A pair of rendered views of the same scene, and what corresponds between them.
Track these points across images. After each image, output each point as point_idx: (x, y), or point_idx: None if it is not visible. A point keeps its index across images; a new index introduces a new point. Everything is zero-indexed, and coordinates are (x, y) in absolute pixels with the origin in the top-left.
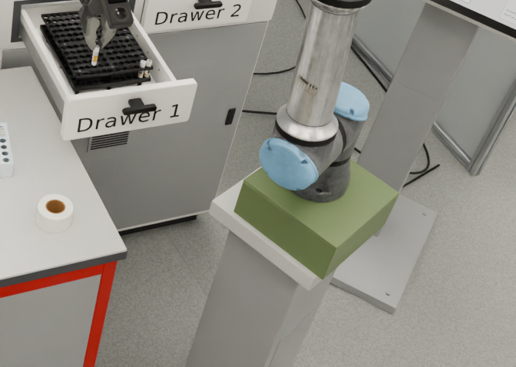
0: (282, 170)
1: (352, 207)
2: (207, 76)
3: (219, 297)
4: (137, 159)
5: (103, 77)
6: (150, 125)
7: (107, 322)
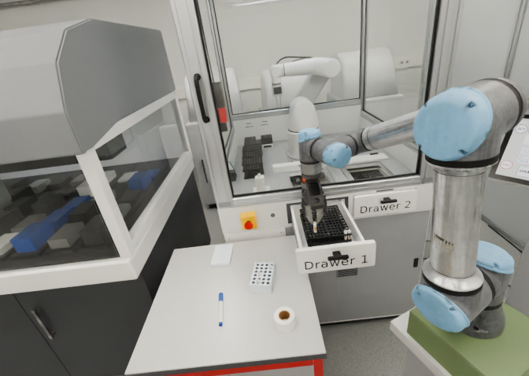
0: (433, 312)
1: (512, 348)
2: (397, 240)
3: None
4: (364, 282)
5: (324, 239)
6: (349, 267)
7: (353, 374)
